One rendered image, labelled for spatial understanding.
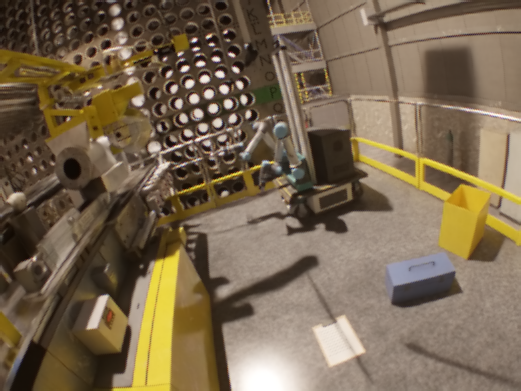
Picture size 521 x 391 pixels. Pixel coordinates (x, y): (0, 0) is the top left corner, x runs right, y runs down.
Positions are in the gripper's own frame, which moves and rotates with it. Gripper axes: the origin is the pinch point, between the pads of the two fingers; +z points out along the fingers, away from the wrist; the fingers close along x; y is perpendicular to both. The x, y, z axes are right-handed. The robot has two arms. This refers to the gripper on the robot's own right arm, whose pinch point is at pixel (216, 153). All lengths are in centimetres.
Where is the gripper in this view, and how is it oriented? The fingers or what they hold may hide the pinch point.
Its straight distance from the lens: 275.8
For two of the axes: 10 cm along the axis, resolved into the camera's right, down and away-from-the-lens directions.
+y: 3.3, 8.9, -3.2
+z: -9.4, 3.1, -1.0
